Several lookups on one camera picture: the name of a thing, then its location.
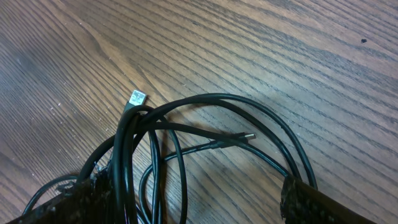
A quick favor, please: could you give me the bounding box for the black cable bundle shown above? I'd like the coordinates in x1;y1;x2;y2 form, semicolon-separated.
21;89;318;224

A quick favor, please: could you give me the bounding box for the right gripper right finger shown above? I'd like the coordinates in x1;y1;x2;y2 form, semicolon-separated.
280;176;374;224

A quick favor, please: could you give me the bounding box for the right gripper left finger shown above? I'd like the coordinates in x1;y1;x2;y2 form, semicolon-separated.
7;167;114;224

